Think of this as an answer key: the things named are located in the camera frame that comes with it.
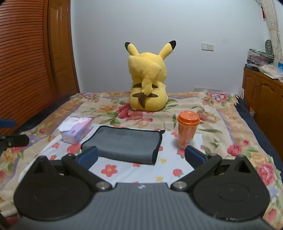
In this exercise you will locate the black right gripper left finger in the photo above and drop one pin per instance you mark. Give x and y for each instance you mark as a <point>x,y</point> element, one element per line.
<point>78,166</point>

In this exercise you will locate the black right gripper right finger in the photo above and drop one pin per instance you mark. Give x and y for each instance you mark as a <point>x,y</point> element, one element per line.
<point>204,165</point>

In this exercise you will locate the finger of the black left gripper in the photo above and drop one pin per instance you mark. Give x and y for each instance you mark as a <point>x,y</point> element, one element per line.
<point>13,141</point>
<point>7,123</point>

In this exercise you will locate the purple and grey towel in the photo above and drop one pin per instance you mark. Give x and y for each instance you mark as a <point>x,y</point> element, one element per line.
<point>125,144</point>

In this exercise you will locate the pink tissue box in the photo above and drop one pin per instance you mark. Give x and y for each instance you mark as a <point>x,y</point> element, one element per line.
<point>74,129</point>

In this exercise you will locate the orange plastic cup with lid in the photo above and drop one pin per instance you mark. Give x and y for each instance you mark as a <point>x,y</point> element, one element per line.
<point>188,122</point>

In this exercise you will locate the floral bed sheet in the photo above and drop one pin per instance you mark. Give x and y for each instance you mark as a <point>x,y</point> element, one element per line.
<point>225,129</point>

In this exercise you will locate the brown wooden slatted wardrobe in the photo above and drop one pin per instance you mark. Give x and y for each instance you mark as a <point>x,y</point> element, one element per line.
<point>37,62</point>

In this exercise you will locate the yellow Pikachu plush toy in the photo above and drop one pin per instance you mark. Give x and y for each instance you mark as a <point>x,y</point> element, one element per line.
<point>148,73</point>

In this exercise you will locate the brown wooden cabinet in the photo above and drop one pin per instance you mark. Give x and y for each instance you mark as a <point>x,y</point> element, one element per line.
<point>264,96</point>

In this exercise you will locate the stack of folded papers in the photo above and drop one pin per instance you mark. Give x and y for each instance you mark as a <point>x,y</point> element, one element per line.
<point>256,59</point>

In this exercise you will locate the blue picture box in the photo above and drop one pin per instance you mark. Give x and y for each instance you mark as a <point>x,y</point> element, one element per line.
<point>280,67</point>

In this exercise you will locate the patterned curtain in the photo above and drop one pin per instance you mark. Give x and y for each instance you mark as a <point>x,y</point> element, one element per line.
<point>273,26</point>

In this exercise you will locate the white wall switch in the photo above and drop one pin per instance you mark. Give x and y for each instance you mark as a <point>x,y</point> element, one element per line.
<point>207,47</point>

